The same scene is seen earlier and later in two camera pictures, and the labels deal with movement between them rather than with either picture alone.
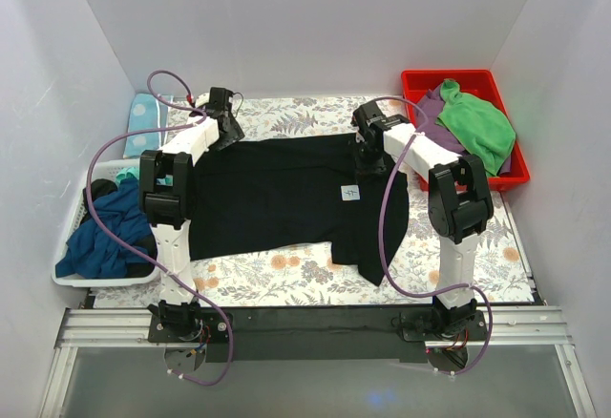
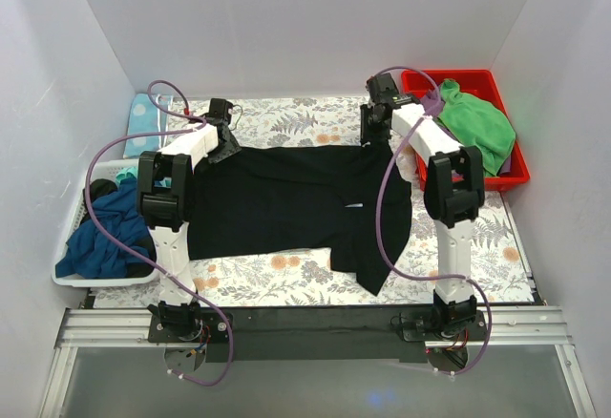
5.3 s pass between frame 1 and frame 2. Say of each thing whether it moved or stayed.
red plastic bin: stayed
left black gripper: moved
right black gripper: moved
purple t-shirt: stayed
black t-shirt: stayed
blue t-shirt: stayed
